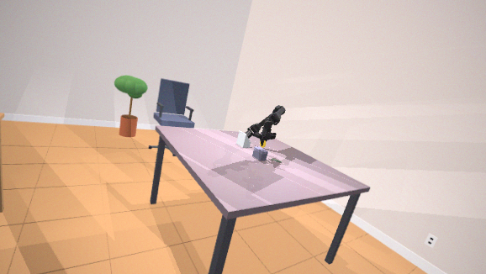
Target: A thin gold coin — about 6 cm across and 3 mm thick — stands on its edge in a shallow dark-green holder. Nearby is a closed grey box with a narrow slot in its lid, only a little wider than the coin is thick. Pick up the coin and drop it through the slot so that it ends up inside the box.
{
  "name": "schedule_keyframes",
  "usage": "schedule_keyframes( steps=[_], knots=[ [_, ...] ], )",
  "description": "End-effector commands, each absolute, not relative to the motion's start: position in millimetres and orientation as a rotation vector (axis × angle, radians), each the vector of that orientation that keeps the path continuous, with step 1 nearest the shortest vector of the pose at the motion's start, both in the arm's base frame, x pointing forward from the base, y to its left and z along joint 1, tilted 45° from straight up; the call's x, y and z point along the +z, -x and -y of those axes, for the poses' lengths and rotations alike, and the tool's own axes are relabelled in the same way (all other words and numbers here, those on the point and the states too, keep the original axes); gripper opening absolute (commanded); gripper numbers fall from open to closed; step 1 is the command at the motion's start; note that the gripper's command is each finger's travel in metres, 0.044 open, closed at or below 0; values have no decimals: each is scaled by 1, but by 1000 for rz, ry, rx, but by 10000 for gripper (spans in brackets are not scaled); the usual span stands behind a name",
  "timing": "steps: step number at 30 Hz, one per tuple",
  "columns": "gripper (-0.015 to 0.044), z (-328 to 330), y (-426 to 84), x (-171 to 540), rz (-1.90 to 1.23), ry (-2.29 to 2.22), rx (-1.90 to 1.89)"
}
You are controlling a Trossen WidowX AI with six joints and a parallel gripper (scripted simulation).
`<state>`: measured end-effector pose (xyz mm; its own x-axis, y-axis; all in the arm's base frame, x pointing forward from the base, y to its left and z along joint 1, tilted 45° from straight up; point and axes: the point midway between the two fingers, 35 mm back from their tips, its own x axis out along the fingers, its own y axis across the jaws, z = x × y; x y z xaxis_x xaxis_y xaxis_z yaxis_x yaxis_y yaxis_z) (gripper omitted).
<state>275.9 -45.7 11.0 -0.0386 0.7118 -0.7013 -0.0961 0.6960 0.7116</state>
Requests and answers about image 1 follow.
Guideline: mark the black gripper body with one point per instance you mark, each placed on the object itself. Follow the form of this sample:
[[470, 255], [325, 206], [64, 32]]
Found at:
[[261, 135]]

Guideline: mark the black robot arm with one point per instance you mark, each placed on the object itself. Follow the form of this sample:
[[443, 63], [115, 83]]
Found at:
[[273, 118]]

